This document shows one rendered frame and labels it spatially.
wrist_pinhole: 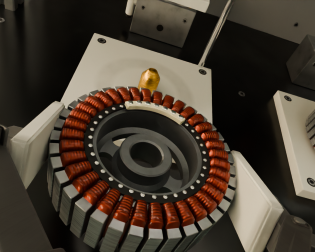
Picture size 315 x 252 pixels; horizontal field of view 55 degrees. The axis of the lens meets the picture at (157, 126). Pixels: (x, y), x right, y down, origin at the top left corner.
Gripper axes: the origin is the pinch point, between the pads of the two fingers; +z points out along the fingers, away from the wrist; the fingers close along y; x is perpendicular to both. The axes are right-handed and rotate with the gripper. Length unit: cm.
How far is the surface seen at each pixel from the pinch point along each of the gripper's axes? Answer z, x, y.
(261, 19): 35.9, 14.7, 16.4
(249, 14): 35.8, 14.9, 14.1
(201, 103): 15.1, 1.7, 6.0
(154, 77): 13.1, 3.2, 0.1
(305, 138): 14.5, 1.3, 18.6
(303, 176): 9.6, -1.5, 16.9
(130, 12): 25.5, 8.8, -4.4
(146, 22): 24.7, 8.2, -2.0
